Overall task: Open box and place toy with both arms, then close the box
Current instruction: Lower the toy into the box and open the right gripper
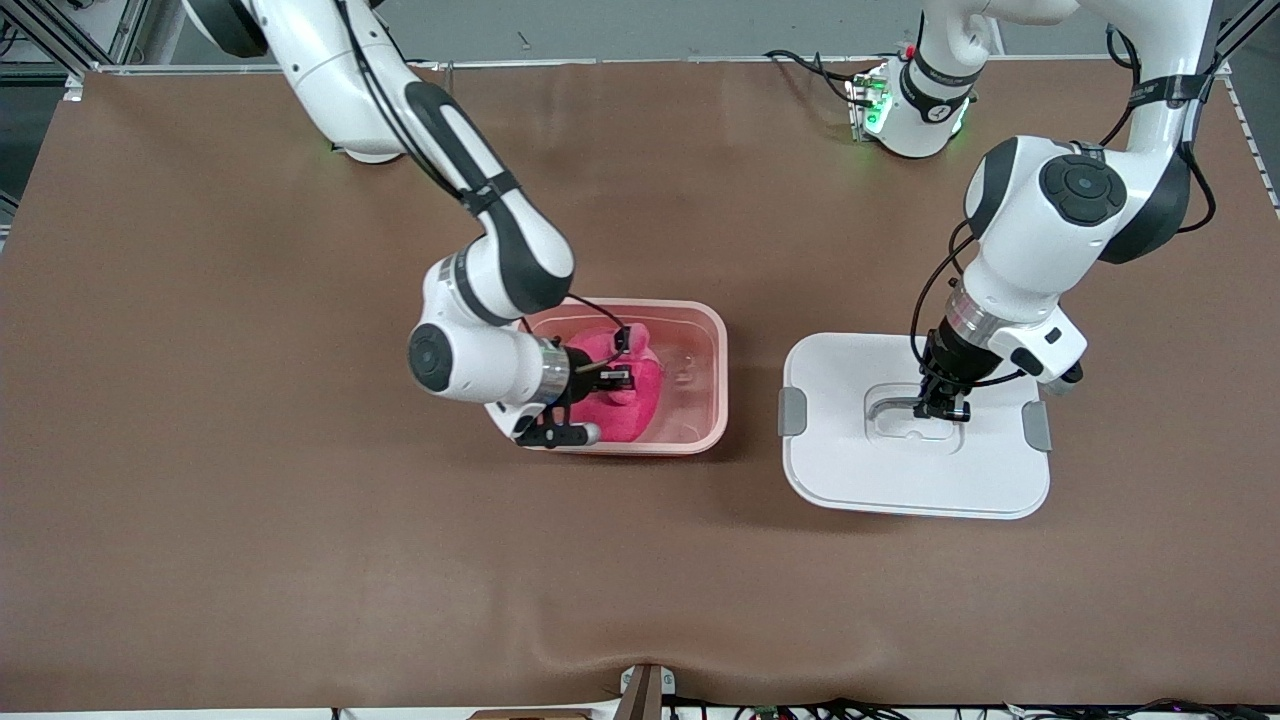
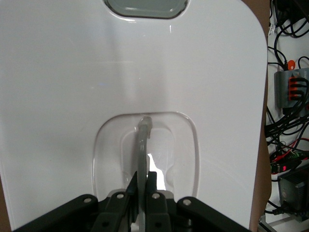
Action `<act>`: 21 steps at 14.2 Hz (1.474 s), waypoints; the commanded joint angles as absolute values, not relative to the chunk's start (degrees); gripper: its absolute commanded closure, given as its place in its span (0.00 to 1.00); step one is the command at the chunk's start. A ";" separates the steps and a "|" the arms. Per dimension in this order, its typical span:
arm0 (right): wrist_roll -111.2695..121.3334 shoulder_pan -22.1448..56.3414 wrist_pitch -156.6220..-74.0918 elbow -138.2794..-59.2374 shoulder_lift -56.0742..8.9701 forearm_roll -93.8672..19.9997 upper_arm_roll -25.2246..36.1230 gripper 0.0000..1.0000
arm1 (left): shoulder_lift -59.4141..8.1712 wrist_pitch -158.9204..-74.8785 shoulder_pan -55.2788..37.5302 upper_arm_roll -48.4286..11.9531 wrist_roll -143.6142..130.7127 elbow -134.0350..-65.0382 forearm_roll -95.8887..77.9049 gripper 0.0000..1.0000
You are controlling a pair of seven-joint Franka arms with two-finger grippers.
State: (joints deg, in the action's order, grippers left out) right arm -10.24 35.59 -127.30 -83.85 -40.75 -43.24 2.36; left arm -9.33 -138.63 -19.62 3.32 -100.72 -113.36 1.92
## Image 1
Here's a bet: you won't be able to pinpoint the pink plush toy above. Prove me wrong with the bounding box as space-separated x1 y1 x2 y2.
565 322 664 444

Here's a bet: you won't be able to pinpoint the white box lid grey latches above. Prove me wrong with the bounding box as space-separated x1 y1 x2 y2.
778 332 1054 521

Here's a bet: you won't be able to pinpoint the pink plastic storage box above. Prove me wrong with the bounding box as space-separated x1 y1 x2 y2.
486 297 730 457

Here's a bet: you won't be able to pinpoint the brown table mat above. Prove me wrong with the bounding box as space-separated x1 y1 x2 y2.
0 55 1280 713

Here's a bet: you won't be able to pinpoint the metal table clamp bracket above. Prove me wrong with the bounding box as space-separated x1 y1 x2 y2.
618 663 677 720

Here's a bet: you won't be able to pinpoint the black base cable pair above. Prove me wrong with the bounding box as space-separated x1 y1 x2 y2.
765 48 881 106

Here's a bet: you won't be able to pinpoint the aluminium frame profile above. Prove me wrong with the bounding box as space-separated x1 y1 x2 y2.
0 0 153 101
1205 0 1280 106

